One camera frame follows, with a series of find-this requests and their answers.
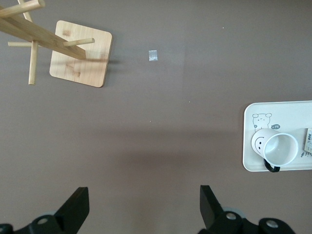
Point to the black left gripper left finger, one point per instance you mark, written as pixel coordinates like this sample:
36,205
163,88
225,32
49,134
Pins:
73,209

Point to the small clear tape piece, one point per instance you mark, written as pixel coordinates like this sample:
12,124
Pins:
153,55

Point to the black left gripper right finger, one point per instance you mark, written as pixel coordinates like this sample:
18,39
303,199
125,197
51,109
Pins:
212,212

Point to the cream tray with bear print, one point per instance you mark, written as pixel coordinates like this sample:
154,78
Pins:
248,151

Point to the wooden cup rack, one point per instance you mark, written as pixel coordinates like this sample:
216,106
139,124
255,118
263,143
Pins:
80,68

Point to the blue milk carton green cap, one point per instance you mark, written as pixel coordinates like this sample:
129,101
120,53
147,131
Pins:
309,140

